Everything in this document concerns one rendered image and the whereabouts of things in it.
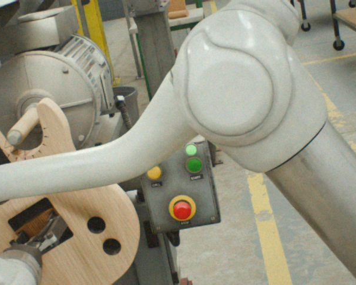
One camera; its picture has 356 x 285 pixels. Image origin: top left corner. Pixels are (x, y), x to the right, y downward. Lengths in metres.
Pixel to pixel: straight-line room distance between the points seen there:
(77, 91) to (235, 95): 0.89
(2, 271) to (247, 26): 0.60
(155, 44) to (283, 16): 4.13
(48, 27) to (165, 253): 0.66
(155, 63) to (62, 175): 4.05
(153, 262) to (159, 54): 3.27
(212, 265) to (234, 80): 2.94
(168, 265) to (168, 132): 0.94
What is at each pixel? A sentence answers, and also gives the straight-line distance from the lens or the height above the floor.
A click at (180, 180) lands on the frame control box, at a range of 1.67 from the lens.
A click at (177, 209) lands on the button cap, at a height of 0.98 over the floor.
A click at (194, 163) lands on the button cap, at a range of 1.65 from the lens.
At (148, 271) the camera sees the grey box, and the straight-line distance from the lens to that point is 1.98.
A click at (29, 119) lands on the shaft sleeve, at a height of 1.26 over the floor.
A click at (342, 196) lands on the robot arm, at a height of 1.23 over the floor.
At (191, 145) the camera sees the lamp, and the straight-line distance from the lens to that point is 1.64.
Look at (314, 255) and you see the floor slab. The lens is 3.64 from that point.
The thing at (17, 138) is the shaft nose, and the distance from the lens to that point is 1.46.
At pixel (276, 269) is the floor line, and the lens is 3.56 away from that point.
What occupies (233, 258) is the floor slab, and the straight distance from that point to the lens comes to 3.73.
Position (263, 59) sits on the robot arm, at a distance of 0.80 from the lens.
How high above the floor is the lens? 1.56
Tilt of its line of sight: 16 degrees down
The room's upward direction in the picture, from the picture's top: 12 degrees counter-clockwise
